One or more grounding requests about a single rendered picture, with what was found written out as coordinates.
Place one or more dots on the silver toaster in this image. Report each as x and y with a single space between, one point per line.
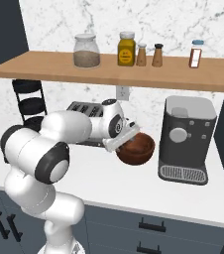
84 109

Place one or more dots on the dark blue wall cabinet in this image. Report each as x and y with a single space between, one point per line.
1 29

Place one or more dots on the brown wooden bowl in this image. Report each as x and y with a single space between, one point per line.
137 152

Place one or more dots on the glass jar with grains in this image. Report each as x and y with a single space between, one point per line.
86 54

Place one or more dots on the white wall outlet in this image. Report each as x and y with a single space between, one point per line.
122 93

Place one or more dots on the brown shaker with silver cap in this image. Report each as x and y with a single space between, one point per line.
141 57

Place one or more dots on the brown shaker with black cap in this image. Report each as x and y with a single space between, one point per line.
157 58

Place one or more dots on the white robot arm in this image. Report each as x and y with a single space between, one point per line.
28 149

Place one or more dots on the dark grey coffee machine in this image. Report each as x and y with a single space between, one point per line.
186 139

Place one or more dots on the wooden wall shelf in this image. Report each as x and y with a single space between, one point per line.
117 74

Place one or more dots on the spice bottle with blue cap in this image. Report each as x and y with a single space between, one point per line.
195 56

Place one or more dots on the dark blue drawer front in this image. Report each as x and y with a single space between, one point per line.
114 246
190 228

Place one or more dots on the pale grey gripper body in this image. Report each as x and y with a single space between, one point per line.
120 139

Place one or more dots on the yellow jar with white lid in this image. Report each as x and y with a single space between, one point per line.
126 51

